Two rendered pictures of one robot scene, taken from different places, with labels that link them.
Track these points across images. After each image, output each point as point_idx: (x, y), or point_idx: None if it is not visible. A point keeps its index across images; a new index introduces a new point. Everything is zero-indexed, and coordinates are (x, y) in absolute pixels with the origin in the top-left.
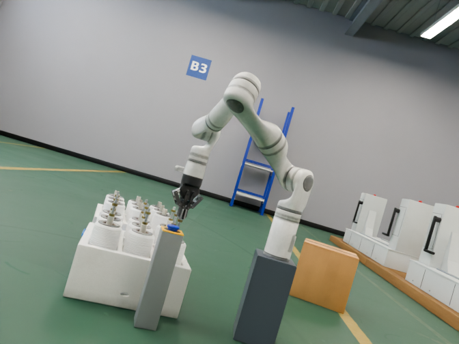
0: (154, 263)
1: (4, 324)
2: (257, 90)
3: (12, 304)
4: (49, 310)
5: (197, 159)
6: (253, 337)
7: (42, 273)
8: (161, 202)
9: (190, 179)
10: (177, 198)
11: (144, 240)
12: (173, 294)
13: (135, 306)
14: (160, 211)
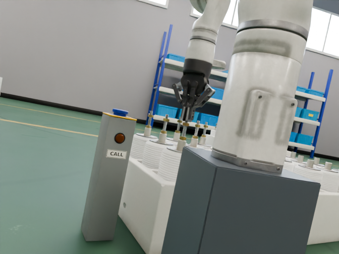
0: (95, 153)
1: (26, 184)
2: None
3: (65, 185)
4: (69, 194)
5: (191, 35)
6: None
7: None
8: None
9: (183, 63)
10: (175, 92)
11: (148, 147)
12: (148, 217)
13: (127, 222)
14: (319, 168)
